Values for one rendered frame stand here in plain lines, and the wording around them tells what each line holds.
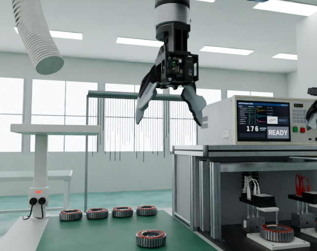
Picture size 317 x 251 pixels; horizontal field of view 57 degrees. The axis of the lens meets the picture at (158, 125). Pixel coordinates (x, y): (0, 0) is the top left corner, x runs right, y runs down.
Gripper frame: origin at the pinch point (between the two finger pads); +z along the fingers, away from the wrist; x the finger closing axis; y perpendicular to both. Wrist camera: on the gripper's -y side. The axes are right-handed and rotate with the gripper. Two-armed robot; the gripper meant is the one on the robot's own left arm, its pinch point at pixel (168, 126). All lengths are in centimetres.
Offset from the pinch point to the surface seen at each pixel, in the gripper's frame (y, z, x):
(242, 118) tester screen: -42, -7, 49
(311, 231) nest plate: -31, 37, 71
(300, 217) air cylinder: -39, 34, 75
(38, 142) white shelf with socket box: -103, 2, -31
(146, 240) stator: -43, 37, 8
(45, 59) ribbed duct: -108, -43, -29
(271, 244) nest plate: -24, 37, 47
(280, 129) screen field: -41, -3, 67
